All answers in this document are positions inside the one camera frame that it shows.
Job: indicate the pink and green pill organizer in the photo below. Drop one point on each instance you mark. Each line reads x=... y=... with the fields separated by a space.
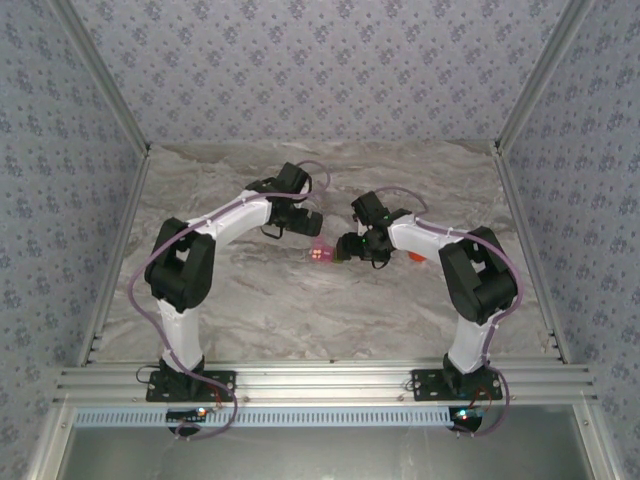
x=325 y=247

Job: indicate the orange pill bottle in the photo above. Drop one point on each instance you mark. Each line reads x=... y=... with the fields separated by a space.
x=416 y=257

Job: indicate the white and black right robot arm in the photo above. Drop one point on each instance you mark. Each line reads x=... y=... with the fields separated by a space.
x=420 y=240

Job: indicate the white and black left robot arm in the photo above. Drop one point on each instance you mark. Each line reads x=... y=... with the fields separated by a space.
x=235 y=220

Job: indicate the small circuit board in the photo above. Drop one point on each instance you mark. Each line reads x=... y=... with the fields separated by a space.
x=467 y=414

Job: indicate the aluminium mounting rail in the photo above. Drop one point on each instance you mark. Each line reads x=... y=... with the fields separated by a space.
x=320 y=380

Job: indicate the aluminium side rail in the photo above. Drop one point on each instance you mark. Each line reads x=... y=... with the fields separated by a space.
x=131 y=200
x=515 y=200

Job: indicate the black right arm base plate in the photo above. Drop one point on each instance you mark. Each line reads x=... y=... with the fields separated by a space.
x=430 y=392

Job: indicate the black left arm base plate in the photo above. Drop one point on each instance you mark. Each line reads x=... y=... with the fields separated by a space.
x=225 y=380

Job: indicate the aluminium corner post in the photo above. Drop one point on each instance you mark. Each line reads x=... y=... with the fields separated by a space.
x=538 y=75
x=107 y=75

